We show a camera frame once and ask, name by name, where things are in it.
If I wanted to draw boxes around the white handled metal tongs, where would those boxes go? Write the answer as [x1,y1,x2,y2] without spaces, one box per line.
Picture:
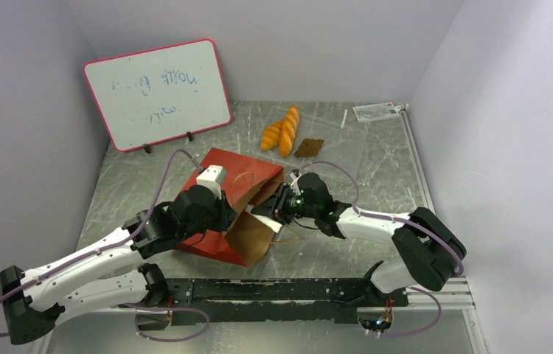
[245,204,283,233]

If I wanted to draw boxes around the long orange baguette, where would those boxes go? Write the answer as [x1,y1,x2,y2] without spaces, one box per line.
[279,105,300,158]

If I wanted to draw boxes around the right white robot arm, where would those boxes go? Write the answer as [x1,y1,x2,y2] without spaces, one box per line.
[250,173,467,305]

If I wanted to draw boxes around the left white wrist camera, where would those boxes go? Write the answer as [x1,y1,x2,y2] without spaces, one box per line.
[195,164,227,198]

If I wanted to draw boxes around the round brown bread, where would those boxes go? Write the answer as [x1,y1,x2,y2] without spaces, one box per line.
[294,138,324,158]

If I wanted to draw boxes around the red framed whiteboard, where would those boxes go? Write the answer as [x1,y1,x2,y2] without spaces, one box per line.
[83,38,233,152]

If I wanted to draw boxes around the white marker pen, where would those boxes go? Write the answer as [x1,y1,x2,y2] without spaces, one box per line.
[340,109,348,129]

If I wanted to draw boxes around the small white card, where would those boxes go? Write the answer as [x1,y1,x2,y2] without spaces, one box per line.
[353,103,402,122]

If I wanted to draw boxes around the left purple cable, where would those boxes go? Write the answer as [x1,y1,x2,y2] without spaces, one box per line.
[0,148,212,342]

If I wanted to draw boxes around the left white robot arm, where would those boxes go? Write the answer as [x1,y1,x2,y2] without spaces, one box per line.
[0,185,238,345]

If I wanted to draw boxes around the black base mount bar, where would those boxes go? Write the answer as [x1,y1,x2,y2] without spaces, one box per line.
[136,263,408,330]

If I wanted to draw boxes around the small striped orange croissant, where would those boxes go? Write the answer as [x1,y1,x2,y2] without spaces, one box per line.
[260,120,283,151]

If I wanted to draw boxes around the red paper bag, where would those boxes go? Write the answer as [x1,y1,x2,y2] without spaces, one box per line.
[177,147,284,266]

